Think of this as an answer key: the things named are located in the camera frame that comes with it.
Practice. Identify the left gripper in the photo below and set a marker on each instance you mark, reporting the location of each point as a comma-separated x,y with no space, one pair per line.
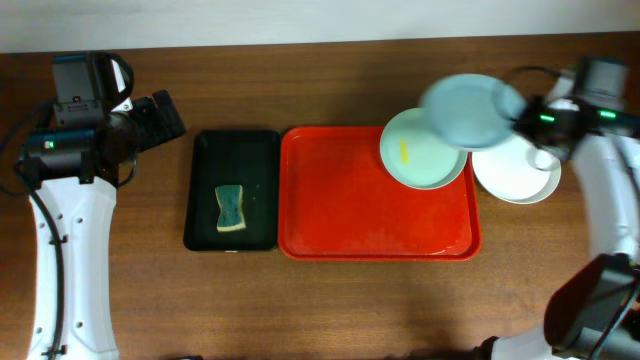
160,132

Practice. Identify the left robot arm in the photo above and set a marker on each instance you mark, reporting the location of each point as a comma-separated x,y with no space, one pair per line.
72,176

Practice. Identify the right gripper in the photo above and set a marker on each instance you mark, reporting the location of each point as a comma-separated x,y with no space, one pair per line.
521,124

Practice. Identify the pale green plate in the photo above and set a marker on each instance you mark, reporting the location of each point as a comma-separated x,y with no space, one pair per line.
415,157

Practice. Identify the green and yellow sponge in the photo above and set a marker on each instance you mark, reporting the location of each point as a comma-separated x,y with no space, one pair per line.
230,202

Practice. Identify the red plastic tray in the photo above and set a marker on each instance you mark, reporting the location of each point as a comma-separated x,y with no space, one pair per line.
337,202

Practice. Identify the black plastic tray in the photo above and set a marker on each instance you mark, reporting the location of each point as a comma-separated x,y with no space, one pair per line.
249,158

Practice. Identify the light blue plate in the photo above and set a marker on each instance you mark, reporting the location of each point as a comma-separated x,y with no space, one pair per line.
471,111

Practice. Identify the white plate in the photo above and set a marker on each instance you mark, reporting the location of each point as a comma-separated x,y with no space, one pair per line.
517,172

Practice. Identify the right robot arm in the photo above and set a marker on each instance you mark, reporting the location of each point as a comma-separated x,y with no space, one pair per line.
594,315

